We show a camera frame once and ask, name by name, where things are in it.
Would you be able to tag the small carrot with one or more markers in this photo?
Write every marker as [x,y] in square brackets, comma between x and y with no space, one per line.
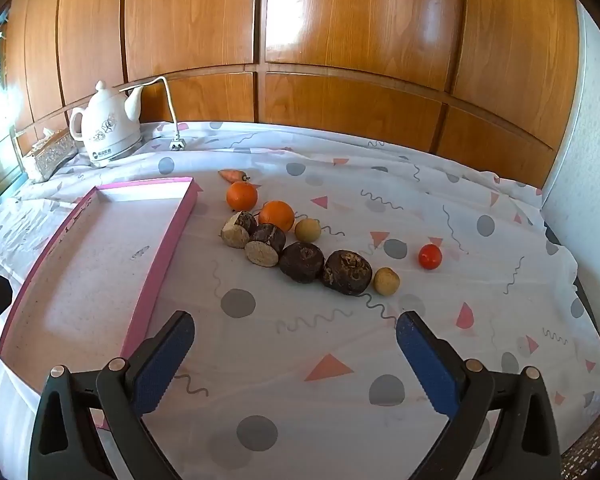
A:
[232,175]

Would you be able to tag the woven brown mat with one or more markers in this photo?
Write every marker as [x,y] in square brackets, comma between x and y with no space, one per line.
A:
[587,450]

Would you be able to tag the red cherry tomato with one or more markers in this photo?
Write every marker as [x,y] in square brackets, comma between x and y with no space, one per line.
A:
[430,256]

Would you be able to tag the smooth whole water chestnut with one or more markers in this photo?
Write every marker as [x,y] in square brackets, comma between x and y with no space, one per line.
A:
[302,261]

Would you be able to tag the white ceramic electric kettle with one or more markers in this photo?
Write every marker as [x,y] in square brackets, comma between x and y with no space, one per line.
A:
[107,130]

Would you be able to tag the orange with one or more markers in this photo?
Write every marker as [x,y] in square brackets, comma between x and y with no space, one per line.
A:
[241,196]
[276,215]

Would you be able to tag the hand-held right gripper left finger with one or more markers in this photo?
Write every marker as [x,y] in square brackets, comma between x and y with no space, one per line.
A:
[162,360]

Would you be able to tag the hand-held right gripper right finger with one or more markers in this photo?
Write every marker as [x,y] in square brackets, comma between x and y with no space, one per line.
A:
[427,360]

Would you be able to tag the scarred whole water chestnut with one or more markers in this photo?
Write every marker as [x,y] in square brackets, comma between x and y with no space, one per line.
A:
[347,272]

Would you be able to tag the pink shallow box tray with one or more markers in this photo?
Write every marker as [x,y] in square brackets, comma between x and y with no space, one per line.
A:
[90,270]

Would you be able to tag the tan longan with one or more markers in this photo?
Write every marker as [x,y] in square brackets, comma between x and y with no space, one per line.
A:
[386,281]
[307,230]

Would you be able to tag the silver patterned tissue box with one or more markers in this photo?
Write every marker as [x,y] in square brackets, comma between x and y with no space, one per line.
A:
[50,157]

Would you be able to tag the patterned white tablecloth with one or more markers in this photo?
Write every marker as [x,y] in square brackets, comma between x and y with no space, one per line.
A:
[330,185]

